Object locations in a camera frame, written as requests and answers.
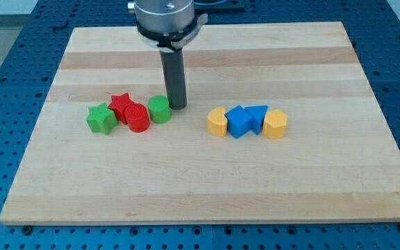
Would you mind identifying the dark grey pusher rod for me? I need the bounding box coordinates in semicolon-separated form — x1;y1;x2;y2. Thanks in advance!
160;49;188;110

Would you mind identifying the red star block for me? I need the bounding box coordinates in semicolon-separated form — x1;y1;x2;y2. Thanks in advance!
108;92;135;125

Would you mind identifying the green star block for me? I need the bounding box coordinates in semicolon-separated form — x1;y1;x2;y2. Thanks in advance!
86;103;118;135

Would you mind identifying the green cylinder block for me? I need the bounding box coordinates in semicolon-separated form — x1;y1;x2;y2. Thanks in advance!
148;95;172;124

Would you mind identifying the red cylinder block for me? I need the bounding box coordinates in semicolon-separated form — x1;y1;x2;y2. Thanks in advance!
124;103;150;133

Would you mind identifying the yellow half-moon block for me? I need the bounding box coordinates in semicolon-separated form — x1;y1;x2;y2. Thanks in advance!
207;107;228;137

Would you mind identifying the blue cube block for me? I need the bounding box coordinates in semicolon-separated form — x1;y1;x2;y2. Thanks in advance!
225;106;252;139

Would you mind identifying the blue triangle block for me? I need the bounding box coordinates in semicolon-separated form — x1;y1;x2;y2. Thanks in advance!
244;106;268;135

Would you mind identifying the yellow hexagon block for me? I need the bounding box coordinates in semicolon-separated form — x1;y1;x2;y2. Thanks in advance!
262;109;288;140

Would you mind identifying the light wooden board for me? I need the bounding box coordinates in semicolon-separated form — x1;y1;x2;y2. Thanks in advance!
0;22;400;226

